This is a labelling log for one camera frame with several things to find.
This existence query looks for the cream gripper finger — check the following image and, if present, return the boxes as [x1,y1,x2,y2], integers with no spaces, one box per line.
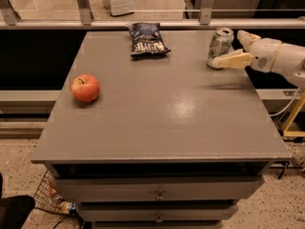
[237,30,260,52]
[212,49,254,69]

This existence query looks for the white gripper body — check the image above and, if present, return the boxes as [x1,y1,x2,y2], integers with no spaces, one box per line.
[250,38,282,73]

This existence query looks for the green white 7up can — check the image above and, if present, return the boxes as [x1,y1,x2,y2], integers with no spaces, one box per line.
[207,28,234,69]

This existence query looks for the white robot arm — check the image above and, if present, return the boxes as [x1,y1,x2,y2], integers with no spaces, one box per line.
[212,31,305,90]

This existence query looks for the blue kettle chips bag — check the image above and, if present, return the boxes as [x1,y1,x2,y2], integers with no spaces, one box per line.
[127,22,170,56]

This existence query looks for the grey drawer cabinet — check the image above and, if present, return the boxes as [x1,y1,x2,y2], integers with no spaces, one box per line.
[32,31,290,229]

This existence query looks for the upper grey drawer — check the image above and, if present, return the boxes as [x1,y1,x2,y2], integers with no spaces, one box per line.
[54,176,264,203]

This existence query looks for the grey drawer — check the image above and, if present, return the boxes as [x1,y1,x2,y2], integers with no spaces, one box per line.
[54,176,264,203]
[77,203,238,222]

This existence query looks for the red apple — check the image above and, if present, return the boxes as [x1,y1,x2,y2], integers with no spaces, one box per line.
[71,74,100,103]

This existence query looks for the lower grey drawer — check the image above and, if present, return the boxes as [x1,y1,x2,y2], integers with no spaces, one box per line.
[77,203,238,222]

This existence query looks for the metal glass railing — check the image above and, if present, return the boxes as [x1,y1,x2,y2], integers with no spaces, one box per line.
[0,0,305,30]

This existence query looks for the plastic bottle in basket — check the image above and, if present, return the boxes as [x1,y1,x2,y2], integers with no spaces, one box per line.
[49,181,75,215]

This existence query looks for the black chair corner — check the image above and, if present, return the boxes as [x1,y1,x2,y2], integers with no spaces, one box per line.
[0,173,35,229]

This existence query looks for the yellow metal frame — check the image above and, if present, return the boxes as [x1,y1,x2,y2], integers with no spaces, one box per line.
[280,92,305,137]

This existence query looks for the wire mesh basket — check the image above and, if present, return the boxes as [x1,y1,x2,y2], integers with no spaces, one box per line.
[34,171,66,215]

